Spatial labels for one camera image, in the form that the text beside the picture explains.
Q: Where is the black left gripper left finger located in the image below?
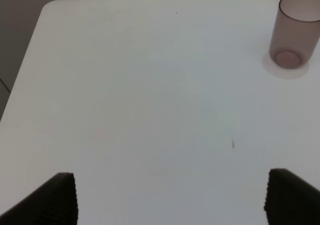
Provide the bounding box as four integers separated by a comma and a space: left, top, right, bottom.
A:
0, 172, 79, 225

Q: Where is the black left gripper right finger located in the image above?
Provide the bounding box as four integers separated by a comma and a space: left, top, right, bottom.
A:
263, 168, 320, 225

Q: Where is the pink translucent plastic cup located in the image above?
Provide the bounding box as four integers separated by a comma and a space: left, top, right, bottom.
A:
269, 0, 320, 69

